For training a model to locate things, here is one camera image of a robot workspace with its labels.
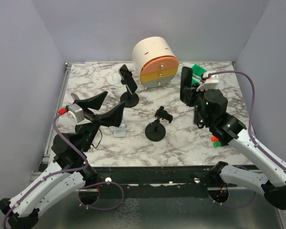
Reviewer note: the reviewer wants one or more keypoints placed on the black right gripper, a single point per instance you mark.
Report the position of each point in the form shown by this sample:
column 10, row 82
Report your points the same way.
column 191, row 93

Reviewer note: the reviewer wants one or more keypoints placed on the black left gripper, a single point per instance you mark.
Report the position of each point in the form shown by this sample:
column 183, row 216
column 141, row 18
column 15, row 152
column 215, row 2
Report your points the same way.
column 112, row 118

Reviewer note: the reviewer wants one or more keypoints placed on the silver folding phone stand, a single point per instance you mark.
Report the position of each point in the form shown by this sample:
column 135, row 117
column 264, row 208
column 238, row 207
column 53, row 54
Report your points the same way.
column 119, row 132

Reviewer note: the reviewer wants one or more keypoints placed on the black adjustable phone stand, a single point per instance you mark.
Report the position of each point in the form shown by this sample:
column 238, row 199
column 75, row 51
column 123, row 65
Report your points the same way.
column 155, row 131

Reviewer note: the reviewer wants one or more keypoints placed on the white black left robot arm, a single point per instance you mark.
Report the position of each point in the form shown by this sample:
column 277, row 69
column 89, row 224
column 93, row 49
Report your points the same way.
column 76, row 126

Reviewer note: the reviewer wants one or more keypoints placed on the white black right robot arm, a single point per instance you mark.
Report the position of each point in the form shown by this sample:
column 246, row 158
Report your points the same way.
column 211, row 106

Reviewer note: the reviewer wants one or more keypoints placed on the black round-base phone stand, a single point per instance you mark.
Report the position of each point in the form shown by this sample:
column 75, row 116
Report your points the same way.
column 131, row 100

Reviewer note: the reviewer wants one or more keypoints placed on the purple phone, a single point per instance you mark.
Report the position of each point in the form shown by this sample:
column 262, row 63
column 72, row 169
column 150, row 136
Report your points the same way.
column 74, row 96

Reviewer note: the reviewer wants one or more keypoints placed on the silver phone with dark screen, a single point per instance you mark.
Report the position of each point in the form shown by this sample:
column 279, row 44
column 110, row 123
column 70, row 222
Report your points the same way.
column 127, row 79

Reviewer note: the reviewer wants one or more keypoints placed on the green plastic bin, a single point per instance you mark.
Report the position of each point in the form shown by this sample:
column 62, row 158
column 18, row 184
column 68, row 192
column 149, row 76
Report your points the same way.
column 198, row 72

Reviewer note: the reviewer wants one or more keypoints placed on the orange highlighter marker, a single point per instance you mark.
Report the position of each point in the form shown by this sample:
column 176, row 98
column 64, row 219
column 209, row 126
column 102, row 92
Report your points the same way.
column 214, row 139

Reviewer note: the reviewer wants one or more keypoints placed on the cream cylindrical drawer organizer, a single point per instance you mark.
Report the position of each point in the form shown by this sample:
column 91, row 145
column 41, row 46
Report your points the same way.
column 154, row 62

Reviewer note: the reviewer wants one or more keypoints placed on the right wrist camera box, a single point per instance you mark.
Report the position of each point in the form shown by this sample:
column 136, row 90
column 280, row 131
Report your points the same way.
column 210, row 80

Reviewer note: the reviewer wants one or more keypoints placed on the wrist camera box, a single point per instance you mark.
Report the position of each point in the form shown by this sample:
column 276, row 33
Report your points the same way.
column 210, row 80
column 74, row 112

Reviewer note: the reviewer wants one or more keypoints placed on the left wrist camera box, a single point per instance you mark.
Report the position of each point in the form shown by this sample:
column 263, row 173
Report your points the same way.
column 74, row 112

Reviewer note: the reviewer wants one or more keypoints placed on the black front mounting rail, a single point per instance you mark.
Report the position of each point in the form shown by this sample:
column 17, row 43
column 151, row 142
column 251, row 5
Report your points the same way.
column 154, row 182

